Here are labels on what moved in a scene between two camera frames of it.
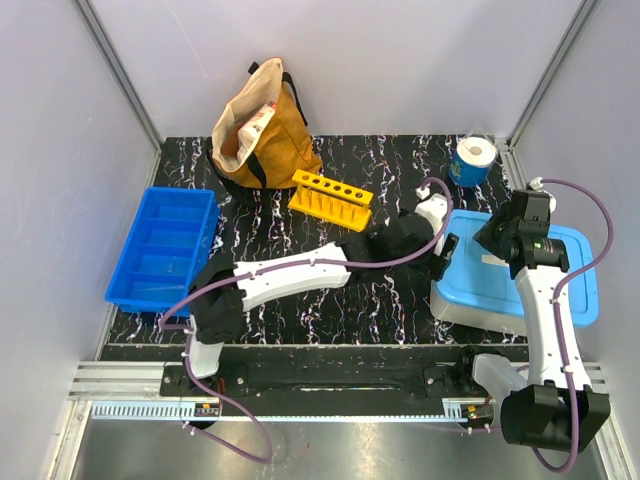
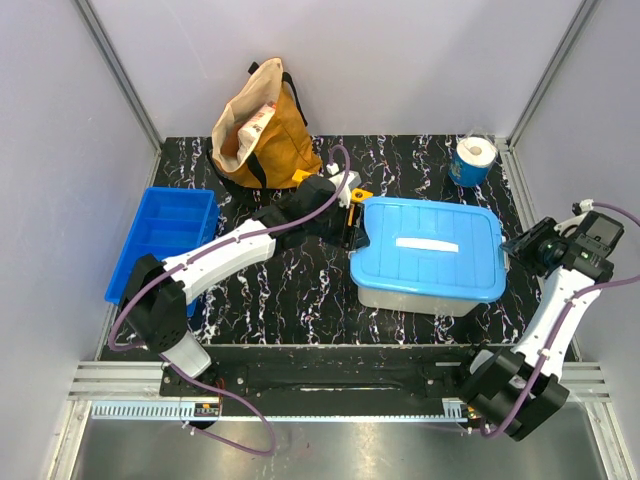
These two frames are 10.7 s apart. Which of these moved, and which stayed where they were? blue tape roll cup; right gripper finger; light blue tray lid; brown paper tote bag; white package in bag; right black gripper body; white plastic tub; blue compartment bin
Moved: right black gripper body; light blue tray lid; right gripper finger; white plastic tub
Stayed: blue tape roll cup; blue compartment bin; brown paper tote bag; white package in bag
